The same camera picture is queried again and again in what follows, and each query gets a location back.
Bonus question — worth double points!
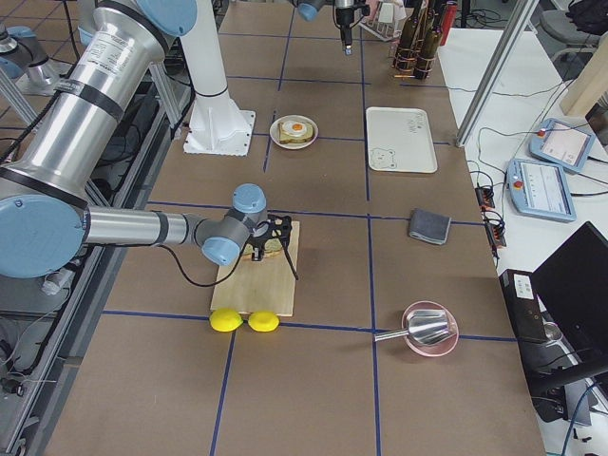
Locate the yellow lemon left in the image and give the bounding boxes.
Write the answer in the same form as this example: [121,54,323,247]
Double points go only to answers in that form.
[209,308,243,333]

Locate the near teach pendant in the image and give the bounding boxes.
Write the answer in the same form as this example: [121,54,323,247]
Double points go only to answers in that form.
[506,159,577,222]

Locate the teach pendant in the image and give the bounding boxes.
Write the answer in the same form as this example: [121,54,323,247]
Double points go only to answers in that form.
[528,118,596,173]
[506,159,577,222]

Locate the grey folded cloth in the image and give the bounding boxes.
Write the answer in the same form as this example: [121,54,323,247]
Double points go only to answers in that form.
[408,208,451,245]

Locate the fried egg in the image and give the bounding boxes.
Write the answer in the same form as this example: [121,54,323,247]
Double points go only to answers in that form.
[280,120,308,138]

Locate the yellow lemon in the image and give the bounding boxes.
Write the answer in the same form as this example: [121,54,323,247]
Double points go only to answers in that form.
[248,311,280,333]
[209,308,243,333]

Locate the black computer box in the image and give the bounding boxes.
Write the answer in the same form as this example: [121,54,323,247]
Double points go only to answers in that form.
[499,269,546,344]

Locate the aluminium frame post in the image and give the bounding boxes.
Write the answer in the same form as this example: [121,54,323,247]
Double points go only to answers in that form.
[455,0,540,147]

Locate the black laptop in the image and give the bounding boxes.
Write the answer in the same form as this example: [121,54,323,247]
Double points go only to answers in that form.
[532,221,607,354]

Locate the copper wire bottle rack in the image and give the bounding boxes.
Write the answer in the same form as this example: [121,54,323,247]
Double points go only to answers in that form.
[389,39,436,80]

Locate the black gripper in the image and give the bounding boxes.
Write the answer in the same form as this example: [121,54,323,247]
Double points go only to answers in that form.
[333,0,370,55]
[246,215,293,257]

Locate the wooden cutting board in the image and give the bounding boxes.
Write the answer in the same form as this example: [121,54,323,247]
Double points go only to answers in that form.
[210,219,301,317]

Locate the pink bowl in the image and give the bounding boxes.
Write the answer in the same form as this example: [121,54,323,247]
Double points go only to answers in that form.
[401,301,460,357]

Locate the white wire cup rack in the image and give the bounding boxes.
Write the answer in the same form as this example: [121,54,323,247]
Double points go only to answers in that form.
[359,0,407,42]

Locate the far teach pendant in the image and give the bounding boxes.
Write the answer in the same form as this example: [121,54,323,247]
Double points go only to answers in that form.
[528,118,596,173]

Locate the metal scoop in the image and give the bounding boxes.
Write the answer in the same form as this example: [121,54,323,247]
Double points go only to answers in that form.
[374,309,453,346]

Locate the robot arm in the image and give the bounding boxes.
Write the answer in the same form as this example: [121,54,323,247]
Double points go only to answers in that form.
[1,1,279,278]
[292,0,371,56]

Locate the cream bear tray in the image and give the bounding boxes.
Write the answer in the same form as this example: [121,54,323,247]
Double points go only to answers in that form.
[366,106,438,174]

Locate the dark green wine bottle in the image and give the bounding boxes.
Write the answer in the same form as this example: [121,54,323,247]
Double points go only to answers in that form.
[393,1,426,72]

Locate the red cylinder bottle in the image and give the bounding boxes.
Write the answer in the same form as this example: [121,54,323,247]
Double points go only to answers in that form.
[440,1,458,47]

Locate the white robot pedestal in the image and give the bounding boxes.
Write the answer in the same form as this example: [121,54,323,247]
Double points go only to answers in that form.
[180,1,256,157]

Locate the yellow lemon right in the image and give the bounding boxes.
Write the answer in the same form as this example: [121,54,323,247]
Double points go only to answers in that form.
[248,311,280,333]

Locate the white plate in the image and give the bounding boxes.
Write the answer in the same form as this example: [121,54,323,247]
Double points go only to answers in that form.
[270,115,318,150]

